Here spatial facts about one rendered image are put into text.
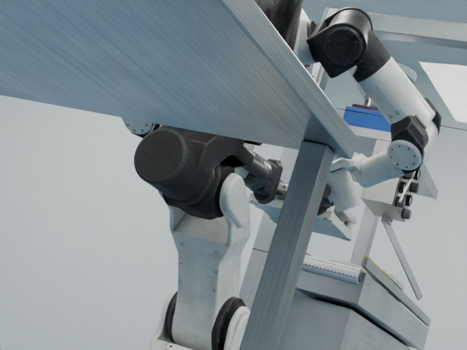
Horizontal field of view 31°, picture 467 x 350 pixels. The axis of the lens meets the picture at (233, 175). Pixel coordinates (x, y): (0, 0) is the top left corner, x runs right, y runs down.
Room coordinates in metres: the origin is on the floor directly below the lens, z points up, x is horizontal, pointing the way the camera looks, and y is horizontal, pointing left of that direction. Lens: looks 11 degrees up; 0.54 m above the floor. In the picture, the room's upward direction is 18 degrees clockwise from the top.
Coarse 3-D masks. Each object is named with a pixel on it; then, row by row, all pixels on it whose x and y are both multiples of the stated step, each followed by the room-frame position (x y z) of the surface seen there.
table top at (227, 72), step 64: (0, 0) 0.94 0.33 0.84; (64, 0) 0.87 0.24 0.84; (128, 0) 0.81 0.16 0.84; (192, 0) 0.76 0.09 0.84; (0, 64) 1.24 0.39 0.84; (64, 64) 1.13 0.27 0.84; (128, 64) 1.03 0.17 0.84; (192, 64) 0.95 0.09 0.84; (256, 64) 0.88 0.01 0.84; (192, 128) 1.27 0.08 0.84; (256, 128) 1.15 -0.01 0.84; (320, 128) 1.05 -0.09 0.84
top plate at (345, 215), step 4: (280, 184) 2.24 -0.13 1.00; (284, 184) 2.24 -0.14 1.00; (280, 188) 2.24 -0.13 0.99; (284, 188) 2.23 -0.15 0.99; (284, 192) 2.25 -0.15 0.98; (336, 212) 2.30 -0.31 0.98; (340, 212) 2.29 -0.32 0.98; (344, 212) 2.27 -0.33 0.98; (348, 212) 2.30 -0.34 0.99; (340, 216) 2.33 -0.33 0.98; (344, 216) 2.31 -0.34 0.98; (348, 216) 2.31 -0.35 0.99; (352, 216) 2.34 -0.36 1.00; (344, 220) 2.38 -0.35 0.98; (348, 220) 2.36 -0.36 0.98; (352, 220) 2.35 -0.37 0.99; (356, 220) 2.38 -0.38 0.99
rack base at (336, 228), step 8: (248, 200) 2.27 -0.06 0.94; (256, 200) 2.26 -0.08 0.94; (280, 200) 2.23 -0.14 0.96; (264, 208) 2.31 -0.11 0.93; (272, 208) 2.27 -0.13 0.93; (280, 208) 2.23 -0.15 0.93; (272, 216) 2.39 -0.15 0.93; (320, 216) 2.18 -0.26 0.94; (328, 216) 2.17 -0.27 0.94; (320, 224) 2.28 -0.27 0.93; (328, 224) 2.24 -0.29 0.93; (336, 224) 2.23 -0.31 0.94; (344, 224) 2.29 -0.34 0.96; (320, 232) 2.40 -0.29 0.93; (328, 232) 2.36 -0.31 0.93; (336, 232) 2.32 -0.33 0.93; (344, 232) 2.31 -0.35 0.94
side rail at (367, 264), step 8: (368, 264) 2.54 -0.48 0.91; (368, 272) 2.61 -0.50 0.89; (376, 272) 2.65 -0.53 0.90; (376, 280) 2.73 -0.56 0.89; (384, 280) 2.77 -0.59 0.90; (392, 288) 2.90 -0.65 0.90; (400, 296) 3.05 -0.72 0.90; (408, 304) 3.20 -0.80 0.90; (416, 312) 3.39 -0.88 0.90; (424, 320) 3.58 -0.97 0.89
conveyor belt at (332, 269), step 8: (312, 256) 2.61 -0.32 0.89; (304, 264) 2.60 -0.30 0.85; (312, 264) 2.59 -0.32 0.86; (320, 264) 2.58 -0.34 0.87; (328, 264) 2.57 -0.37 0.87; (336, 264) 2.57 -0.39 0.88; (312, 272) 2.61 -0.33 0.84; (320, 272) 2.59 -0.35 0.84; (328, 272) 2.57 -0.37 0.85; (336, 272) 2.56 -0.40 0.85; (344, 272) 2.54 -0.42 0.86; (352, 272) 2.53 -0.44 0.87; (344, 280) 2.56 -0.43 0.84; (352, 280) 2.54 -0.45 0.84
